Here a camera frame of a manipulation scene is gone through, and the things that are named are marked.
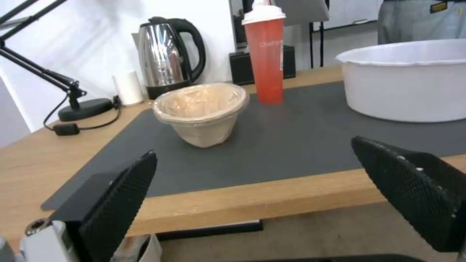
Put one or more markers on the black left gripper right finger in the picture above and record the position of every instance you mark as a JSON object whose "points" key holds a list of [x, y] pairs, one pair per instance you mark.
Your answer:
{"points": [[411, 191]]}

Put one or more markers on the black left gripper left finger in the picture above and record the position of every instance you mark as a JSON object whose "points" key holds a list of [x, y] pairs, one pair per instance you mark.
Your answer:
{"points": [[113, 207]]}

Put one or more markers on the white round plastic basin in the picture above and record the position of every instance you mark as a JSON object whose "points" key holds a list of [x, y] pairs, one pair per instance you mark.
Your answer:
{"points": [[406, 82]]}

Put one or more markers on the small white cylinder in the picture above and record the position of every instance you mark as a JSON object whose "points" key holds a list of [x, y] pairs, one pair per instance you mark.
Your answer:
{"points": [[127, 87]]}

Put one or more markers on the beige paper bowl with film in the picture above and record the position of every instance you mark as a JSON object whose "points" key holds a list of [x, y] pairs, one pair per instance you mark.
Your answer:
{"points": [[202, 115]]}

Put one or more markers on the black desk lamp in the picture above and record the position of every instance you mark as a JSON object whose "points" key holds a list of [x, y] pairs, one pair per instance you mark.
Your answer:
{"points": [[43, 73]]}

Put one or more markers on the dark grey desk mat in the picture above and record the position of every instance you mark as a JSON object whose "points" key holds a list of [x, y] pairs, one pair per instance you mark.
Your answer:
{"points": [[255, 142]]}

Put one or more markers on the person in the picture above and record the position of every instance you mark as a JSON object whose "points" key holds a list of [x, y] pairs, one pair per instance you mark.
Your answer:
{"points": [[418, 20]]}

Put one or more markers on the black rectangular box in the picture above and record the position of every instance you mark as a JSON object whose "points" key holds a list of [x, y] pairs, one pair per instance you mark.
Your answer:
{"points": [[242, 68]]}

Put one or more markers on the red drink cup white lid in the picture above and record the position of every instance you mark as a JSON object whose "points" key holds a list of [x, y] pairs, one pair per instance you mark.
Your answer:
{"points": [[265, 54]]}

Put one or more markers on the grey chair with black legs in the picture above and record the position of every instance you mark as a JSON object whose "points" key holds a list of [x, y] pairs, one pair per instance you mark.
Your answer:
{"points": [[309, 16]]}

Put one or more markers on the black table frame bar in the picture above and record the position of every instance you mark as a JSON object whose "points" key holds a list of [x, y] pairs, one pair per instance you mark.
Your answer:
{"points": [[214, 228]]}

